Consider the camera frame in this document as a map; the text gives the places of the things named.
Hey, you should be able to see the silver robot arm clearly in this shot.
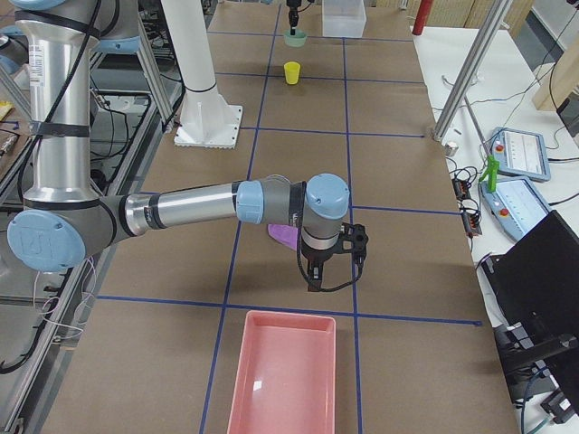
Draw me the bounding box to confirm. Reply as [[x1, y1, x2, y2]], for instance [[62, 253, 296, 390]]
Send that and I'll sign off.
[[286, 0, 314, 36], [7, 1, 366, 291]]

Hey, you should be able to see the translucent plastic storage box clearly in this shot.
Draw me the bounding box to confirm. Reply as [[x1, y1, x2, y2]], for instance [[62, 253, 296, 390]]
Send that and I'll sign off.
[[322, 0, 366, 38]]

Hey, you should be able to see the green ceramic bowl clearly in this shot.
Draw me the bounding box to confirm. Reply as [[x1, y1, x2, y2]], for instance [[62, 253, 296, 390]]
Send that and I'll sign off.
[[283, 29, 308, 48]]

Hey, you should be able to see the lower blue teach pendant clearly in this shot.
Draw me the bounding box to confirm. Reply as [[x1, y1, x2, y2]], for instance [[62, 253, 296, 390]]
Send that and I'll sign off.
[[480, 175, 552, 241]]

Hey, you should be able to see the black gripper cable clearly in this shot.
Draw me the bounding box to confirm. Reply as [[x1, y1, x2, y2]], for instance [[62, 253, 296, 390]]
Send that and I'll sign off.
[[296, 243, 366, 294]]

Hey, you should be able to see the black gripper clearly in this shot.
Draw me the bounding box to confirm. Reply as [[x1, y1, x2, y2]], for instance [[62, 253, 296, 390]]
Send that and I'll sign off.
[[301, 243, 338, 292], [289, 6, 299, 36]]

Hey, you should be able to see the yellow plastic cup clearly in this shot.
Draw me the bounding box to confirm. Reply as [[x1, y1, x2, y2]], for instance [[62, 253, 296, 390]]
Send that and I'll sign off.
[[283, 61, 301, 85]]

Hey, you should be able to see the blue teach pendant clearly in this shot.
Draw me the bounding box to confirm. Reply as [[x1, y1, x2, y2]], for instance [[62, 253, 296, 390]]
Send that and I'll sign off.
[[480, 175, 552, 241], [490, 127, 551, 182]]

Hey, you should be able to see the green handled reacher grabber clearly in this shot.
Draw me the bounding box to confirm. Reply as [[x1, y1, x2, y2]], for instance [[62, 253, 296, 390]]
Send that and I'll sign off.
[[463, 96, 499, 193]]

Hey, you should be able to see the red fire extinguisher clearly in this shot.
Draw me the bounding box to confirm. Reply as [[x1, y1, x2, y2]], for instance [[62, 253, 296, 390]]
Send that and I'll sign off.
[[413, 0, 433, 36]]

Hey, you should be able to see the small silver metal cylinder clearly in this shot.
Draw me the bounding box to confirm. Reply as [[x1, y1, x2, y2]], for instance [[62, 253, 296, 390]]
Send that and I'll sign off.
[[444, 141, 459, 157]]

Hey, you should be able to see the pink plastic tray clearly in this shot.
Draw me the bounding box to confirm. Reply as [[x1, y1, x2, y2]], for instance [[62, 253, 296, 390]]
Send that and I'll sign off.
[[227, 310, 337, 433]]

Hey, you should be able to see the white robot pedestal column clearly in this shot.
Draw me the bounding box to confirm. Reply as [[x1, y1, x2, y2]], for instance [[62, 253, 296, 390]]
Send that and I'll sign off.
[[162, 0, 242, 149]]

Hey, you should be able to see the upper blue teach pendant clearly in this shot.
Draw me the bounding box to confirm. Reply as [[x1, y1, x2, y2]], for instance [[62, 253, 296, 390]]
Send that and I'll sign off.
[[490, 127, 551, 182]]

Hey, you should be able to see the aluminium frame post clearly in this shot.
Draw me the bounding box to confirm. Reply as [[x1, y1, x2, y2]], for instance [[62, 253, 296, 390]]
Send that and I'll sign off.
[[432, 0, 513, 142]]

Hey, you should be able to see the purple cloth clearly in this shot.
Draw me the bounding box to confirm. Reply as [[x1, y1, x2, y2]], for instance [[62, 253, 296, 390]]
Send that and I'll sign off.
[[267, 224, 299, 251]]

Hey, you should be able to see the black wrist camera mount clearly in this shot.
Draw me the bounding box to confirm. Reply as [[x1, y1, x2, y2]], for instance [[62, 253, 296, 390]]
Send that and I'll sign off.
[[335, 222, 369, 257]]

